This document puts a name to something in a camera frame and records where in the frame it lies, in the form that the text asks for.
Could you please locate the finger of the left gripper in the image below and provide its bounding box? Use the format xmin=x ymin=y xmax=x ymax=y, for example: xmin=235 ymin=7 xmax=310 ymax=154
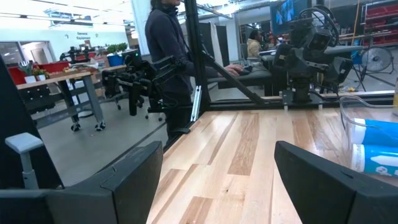
xmin=272 ymin=42 xmax=292 ymax=69
xmin=328 ymin=57 xmax=354 ymax=91

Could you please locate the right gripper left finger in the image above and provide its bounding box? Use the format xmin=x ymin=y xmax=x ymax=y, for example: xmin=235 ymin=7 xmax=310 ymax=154
xmin=0 ymin=141 xmax=164 ymax=224

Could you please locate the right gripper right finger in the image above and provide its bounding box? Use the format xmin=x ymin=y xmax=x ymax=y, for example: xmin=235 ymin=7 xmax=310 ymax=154
xmin=274 ymin=140 xmax=398 ymax=224

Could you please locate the grey desk top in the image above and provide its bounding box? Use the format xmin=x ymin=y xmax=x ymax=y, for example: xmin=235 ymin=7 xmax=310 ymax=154
xmin=206 ymin=66 xmax=273 ymax=91
xmin=323 ymin=45 xmax=364 ymax=56

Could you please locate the person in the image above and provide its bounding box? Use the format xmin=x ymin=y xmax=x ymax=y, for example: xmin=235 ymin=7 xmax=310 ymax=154
xmin=246 ymin=29 xmax=265 ymax=59
xmin=144 ymin=0 xmax=245 ymax=141

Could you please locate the monitor with blue screen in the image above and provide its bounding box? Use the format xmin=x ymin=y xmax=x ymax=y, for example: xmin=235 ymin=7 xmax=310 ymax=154
xmin=269 ymin=0 xmax=309 ymax=35

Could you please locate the standing fan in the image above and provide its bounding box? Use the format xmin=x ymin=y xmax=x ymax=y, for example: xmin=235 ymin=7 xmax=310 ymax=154
xmin=359 ymin=46 xmax=395 ymax=91

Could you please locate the clear plastic bin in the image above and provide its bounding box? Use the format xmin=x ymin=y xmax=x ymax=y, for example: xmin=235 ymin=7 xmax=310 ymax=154
xmin=338 ymin=95 xmax=398 ymax=187

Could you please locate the yellow pole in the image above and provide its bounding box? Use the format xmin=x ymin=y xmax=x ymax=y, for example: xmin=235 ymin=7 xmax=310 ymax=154
xmin=353 ymin=0 xmax=362 ymax=38

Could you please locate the black and white partition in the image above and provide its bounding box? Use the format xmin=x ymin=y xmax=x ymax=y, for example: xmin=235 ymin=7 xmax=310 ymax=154
xmin=198 ymin=21 xmax=231 ymax=68

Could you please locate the red bin shelving rack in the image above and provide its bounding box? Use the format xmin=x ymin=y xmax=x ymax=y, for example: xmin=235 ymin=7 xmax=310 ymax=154
xmin=360 ymin=0 xmax=398 ymax=47

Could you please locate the grey chair armrest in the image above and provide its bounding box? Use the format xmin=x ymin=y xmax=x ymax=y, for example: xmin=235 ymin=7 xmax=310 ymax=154
xmin=4 ymin=132 xmax=45 ymax=190

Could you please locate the blue plastic bin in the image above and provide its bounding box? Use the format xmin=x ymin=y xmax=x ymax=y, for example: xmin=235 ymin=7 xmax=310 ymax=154
xmin=106 ymin=53 xmax=125 ymax=67

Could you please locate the black drawer unit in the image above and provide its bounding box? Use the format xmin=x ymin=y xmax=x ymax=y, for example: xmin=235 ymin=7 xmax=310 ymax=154
xmin=18 ymin=83 xmax=68 ymax=114

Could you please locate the black chair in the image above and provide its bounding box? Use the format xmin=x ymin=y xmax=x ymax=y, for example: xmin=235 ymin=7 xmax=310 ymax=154
xmin=0 ymin=55 xmax=65 ymax=191

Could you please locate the wooden workbench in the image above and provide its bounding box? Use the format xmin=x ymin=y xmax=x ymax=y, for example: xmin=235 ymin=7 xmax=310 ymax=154
xmin=15 ymin=64 xmax=128 ymax=132

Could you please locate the green leafy plant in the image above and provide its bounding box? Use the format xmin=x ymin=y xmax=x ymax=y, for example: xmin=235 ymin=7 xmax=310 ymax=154
xmin=106 ymin=42 xmax=129 ymax=54

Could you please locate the potted plant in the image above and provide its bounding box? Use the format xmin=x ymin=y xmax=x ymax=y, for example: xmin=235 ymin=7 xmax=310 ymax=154
xmin=32 ymin=67 xmax=50 ymax=82
xmin=17 ymin=60 xmax=37 ymax=84

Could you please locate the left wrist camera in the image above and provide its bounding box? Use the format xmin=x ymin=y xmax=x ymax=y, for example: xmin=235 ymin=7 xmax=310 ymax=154
xmin=307 ymin=29 xmax=334 ymax=52

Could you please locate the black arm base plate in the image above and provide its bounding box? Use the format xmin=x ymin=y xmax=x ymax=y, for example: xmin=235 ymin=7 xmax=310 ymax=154
xmin=280 ymin=89 xmax=325 ymax=110

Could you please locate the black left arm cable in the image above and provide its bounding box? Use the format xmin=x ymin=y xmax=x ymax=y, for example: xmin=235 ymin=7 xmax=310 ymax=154
xmin=297 ymin=6 xmax=340 ymax=47

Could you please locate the black aluminium table frame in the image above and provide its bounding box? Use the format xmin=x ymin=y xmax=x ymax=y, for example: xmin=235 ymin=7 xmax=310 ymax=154
xmin=146 ymin=0 xmax=396 ymax=152

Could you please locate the silver aluminium bracket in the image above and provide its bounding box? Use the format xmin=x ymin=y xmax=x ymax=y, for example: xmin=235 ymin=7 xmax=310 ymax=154
xmin=190 ymin=85 xmax=203 ymax=123

